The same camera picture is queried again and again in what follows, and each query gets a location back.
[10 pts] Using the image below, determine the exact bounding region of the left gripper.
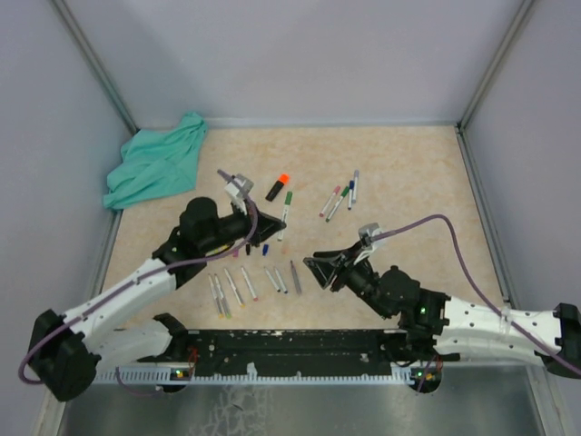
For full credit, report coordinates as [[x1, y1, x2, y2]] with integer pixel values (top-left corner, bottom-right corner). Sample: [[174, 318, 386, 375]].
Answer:
[[200, 195, 286, 253]]

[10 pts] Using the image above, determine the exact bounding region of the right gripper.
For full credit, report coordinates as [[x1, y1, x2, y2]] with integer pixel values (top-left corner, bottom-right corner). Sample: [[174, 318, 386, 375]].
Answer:
[[304, 240, 392, 319]]

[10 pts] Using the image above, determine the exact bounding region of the dark green cap pen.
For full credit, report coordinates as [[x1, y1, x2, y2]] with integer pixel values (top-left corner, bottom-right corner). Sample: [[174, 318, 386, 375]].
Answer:
[[277, 191, 293, 242]]

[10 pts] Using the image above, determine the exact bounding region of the purple cap pen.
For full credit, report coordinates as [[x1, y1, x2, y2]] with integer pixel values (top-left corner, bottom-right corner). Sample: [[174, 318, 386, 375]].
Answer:
[[290, 260, 302, 295]]

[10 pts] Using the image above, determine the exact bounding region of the black orange highlighter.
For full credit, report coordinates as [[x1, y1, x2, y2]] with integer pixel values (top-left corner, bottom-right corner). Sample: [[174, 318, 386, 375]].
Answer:
[[265, 173, 290, 202]]

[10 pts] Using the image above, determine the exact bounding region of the small black marker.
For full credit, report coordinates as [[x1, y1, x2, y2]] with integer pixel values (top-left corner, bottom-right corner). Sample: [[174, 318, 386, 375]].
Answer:
[[263, 267, 281, 292]]

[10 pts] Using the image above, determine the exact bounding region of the light green cap pen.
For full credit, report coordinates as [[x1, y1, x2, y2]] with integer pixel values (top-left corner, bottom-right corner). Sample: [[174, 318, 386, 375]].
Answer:
[[213, 274, 231, 319]]

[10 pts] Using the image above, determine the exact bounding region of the yellow cap marker pen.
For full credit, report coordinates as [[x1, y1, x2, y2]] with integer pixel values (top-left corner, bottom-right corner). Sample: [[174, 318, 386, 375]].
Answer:
[[223, 268, 245, 308]]

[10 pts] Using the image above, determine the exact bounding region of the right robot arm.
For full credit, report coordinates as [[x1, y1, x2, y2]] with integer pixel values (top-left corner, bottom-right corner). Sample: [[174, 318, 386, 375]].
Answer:
[[303, 243, 580, 379]]

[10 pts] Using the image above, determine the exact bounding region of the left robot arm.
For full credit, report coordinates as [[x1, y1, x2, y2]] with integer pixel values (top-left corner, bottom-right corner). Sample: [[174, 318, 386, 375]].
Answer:
[[17, 197, 286, 402]]

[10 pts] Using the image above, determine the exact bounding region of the green cap pen right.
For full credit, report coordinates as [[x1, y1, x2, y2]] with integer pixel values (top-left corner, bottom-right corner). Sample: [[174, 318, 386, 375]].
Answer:
[[325, 186, 350, 223]]

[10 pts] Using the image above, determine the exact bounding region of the lilac cap pen right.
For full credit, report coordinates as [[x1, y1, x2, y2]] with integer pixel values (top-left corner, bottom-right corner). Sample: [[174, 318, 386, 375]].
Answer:
[[351, 169, 359, 204]]

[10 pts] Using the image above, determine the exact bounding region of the teal cloth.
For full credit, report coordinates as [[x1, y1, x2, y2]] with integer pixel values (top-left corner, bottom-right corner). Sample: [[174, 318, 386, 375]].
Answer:
[[103, 112, 208, 211]]

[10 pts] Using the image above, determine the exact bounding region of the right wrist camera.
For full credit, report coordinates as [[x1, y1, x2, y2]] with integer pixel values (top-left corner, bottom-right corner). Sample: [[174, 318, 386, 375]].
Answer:
[[358, 223, 384, 255]]

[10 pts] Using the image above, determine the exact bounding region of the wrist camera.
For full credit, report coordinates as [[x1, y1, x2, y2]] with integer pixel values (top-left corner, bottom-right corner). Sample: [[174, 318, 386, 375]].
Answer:
[[224, 173, 254, 215], [358, 223, 384, 255]]

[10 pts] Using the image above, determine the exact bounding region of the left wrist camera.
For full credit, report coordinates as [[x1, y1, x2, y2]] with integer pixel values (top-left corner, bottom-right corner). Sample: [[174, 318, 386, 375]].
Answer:
[[224, 173, 254, 215]]

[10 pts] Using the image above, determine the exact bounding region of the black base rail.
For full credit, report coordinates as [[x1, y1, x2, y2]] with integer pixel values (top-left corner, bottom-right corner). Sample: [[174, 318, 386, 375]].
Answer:
[[138, 330, 443, 378]]

